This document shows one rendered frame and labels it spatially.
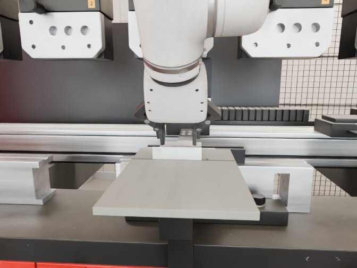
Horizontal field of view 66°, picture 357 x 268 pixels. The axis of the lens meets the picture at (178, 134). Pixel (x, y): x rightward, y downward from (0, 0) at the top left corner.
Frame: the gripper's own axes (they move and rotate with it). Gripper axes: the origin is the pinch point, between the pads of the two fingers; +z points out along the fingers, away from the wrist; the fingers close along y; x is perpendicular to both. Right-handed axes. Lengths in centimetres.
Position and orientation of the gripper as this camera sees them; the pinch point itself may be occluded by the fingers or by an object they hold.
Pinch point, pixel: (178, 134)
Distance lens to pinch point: 51.6
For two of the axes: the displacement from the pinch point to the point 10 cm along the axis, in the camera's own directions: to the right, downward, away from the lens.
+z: 0.4, 6.3, 7.8
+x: -0.5, 7.8, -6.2
